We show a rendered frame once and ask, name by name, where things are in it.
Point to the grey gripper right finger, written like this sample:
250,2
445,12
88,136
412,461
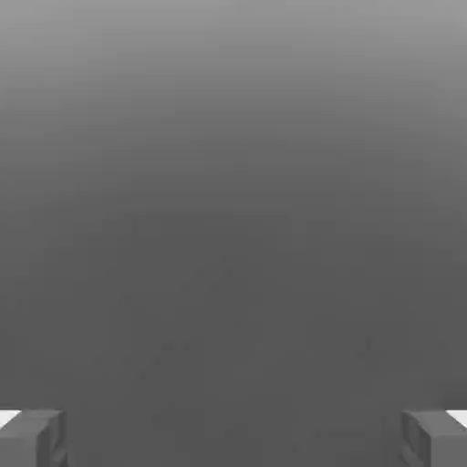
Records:
437,437

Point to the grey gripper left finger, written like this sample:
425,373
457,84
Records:
29,437

